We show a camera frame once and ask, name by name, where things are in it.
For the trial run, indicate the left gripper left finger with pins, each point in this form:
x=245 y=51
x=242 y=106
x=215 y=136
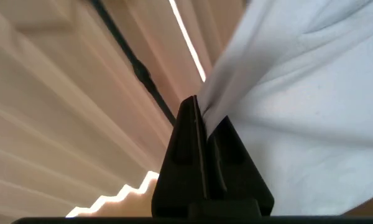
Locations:
x=181 y=161

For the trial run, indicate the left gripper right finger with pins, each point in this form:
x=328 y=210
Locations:
x=233 y=174

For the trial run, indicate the white garment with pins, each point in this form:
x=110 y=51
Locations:
x=298 y=109

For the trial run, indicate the black clothes rack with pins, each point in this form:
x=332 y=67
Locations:
x=140 y=70

